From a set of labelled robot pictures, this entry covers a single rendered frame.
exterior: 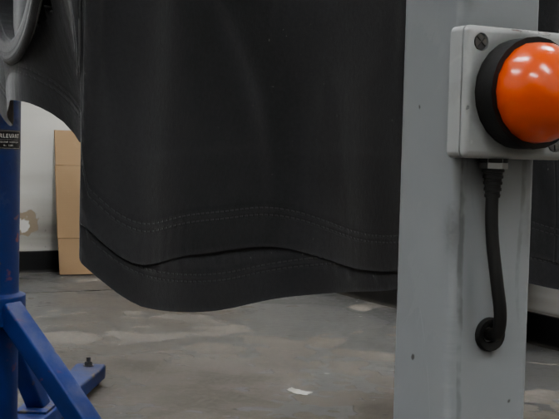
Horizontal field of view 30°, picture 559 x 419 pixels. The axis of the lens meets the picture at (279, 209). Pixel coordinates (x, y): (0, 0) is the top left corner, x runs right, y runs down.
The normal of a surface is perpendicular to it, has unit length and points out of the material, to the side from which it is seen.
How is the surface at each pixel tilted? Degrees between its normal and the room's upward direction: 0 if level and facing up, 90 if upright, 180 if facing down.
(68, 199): 78
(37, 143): 90
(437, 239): 90
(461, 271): 90
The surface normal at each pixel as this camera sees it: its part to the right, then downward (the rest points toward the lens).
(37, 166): 0.45, 0.06
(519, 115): -0.57, 0.47
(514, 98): -0.62, 0.18
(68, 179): 0.44, -0.15
